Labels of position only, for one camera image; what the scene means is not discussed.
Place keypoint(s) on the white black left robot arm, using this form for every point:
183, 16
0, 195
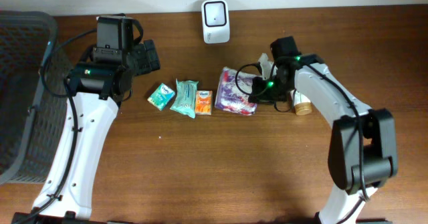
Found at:
96, 87

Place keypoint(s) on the dark plastic mesh basket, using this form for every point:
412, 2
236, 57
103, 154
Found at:
31, 118

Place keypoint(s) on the white bottle with cork cap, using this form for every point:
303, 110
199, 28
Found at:
300, 103

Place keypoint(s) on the orange tissue pack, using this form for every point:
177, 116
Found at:
203, 102

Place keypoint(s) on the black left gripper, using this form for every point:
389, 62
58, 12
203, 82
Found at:
146, 57

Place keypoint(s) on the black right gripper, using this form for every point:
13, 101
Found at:
262, 98

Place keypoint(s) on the small teal tissue pack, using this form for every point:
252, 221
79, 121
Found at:
161, 96

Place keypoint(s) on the red purple tissue pack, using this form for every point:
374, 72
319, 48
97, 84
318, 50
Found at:
229, 98

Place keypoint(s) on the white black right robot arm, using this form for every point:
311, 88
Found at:
363, 148

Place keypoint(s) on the teal wet wipes pack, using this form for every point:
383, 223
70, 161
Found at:
185, 100

